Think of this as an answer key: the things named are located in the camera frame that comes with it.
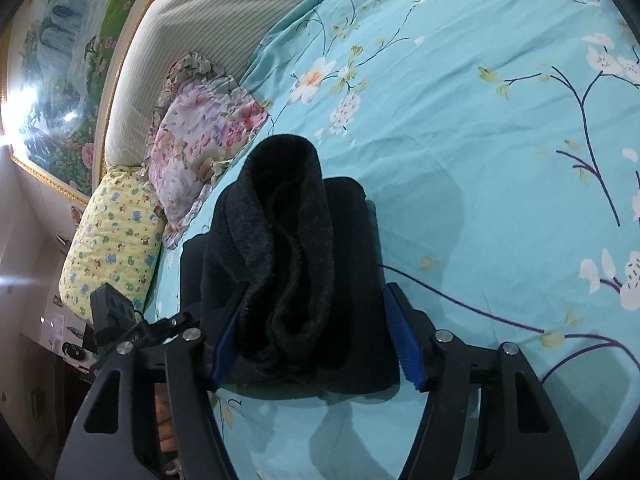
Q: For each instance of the person's left hand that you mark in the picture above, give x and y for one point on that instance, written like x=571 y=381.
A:
x=165 y=410

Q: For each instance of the yellow printed pillow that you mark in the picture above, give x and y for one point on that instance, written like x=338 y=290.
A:
x=115 y=240

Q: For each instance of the white striped headboard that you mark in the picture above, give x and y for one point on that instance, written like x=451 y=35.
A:
x=200 y=25

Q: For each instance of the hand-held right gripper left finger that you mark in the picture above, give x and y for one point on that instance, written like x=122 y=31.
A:
x=227 y=345

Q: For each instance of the pink floral ruffled pillow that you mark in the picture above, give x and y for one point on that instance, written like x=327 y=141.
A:
x=200 y=135

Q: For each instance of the gold framed landscape painting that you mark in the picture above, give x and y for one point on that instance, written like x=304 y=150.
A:
x=60 y=85

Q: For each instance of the dark wooden nightstand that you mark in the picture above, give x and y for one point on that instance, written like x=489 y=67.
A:
x=50 y=400

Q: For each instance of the turquoise floral bed sheet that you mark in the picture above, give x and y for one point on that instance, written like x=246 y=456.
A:
x=475 y=160

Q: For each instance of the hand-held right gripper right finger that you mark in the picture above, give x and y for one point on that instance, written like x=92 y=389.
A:
x=405 y=340

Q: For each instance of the black pants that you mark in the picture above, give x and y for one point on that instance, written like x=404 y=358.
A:
x=290 y=240

